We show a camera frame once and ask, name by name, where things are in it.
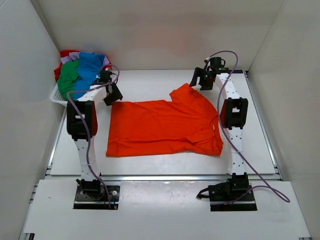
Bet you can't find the red t shirt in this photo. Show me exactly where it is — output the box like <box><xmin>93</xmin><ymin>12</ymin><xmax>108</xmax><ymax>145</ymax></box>
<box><xmin>53</xmin><ymin>50</ymin><xmax>79</xmax><ymax>82</ymax></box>

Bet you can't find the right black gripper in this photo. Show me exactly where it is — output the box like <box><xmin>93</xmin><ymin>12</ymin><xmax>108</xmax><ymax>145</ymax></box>
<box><xmin>189</xmin><ymin>68</ymin><xmax>213</xmax><ymax>92</ymax></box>

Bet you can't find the green t shirt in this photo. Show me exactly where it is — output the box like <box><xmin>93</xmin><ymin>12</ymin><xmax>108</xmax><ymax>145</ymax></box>
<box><xmin>57</xmin><ymin>60</ymin><xmax>80</xmax><ymax>101</ymax></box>

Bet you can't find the orange t shirt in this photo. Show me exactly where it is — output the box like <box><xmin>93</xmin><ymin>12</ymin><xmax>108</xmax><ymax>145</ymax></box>
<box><xmin>106</xmin><ymin>83</ymin><xmax>224</xmax><ymax>158</ymax></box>

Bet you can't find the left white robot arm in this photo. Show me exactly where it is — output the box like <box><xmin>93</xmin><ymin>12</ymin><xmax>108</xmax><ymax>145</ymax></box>
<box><xmin>66</xmin><ymin>69</ymin><xmax>123</xmax><ymax>200</ymax></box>

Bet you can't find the blue t shirt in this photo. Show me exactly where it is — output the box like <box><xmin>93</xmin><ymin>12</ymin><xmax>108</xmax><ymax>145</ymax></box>
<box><xmin>73</xmin><ymin>51</ymin><xmax>110</xmax><ymax>100</ymax></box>

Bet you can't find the lavender t shirt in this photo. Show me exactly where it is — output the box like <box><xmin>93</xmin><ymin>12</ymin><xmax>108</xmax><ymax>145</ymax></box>
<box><xmin>60</xmin><ymin>50</ymin><xmax>80</xmax><ymax>64</ymax></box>

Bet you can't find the black label plate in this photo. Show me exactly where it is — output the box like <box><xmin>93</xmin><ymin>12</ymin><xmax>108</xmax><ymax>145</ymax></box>
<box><xmin>232</xmin><ymin>69</ymin><xmax>244</xmax><ymax>74</ymax></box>

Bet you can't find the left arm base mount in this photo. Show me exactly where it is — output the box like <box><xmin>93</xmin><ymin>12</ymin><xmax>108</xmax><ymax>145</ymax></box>
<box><xmin>73</xmin><ymin>179</ymin><xmax>121</xmax><ymax>210</ymax></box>

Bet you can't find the white plastic laundry basket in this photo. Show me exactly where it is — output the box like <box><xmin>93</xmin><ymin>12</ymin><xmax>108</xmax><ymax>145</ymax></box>
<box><xmin>50</xmin><ymin>66</ymin><xmax>110</xmax><ymax>104</ymax></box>

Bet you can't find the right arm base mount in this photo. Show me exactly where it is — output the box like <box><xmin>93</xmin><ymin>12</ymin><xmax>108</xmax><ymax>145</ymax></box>
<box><xmin>196</xmin><ymin>179</ymin><xmax>258</xmax><ymax>212</ymax></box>

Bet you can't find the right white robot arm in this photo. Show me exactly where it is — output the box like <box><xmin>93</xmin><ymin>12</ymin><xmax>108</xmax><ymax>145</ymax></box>
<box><xmin>189</xmin><ymin>57</ymin><xmax>249</xmax><ymax>200</ymax></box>

